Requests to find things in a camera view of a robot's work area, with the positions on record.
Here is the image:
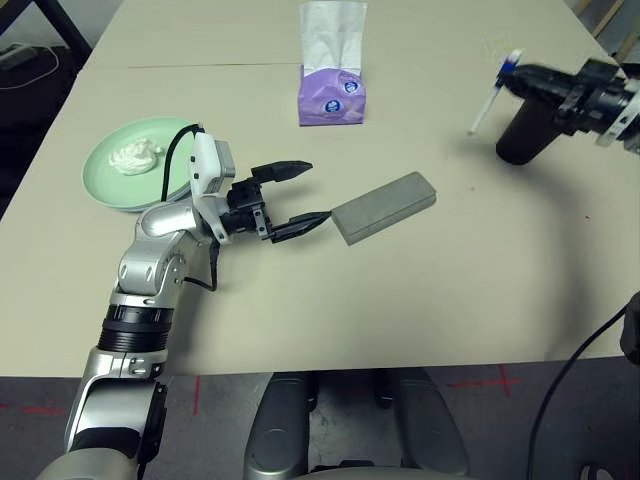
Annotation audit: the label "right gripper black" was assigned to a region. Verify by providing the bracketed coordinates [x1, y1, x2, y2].
[507, 58, 634, 139]

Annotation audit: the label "robot left leg dark grey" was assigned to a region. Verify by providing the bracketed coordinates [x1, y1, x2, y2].
[242, 373, 317, 480]

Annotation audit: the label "purple tissue pack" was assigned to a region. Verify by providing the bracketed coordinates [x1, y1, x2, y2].
[297, 0, 368, 128]

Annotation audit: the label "white tissue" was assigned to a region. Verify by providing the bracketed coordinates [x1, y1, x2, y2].
[108, 139, 164, 177]

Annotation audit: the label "green stool wooden legs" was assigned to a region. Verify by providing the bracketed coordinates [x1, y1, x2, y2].
[574, 0, 640, 65]

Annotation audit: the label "grey power strip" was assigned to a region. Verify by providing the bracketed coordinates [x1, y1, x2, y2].
[0, 43, 39, 70]

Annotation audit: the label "white power cable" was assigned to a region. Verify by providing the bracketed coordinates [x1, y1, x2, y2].
[0, 45, 61, 91]

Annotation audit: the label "robot leg dark grey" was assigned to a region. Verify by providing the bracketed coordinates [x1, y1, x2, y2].
[242, 373, 317, 480]
[374, 370, 471, 480]

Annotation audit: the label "green plate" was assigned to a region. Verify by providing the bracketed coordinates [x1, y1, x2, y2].
[81, 116, 201, 211]

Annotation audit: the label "grey glasses case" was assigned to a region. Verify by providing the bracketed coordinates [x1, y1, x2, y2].
[330, 171, 439, 247]

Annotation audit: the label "side table black legs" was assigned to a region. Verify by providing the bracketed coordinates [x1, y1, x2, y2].
[0, 0, 94, 57]

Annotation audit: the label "white marker blue cap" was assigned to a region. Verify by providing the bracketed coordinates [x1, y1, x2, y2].
[466, 48, 525, 138]

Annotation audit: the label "robot right leg dark grey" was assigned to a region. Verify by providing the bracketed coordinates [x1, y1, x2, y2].
[374, 370, 471, 480]

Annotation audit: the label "black plastic cup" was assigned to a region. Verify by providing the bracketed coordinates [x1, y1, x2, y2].
[494, 92, 569, 167]

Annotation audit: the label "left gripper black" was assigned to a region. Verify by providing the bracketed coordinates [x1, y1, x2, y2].
[221, 159, 333, 245]

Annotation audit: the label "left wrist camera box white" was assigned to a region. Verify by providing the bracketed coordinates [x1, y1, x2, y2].
[187, 130, 237, 246]

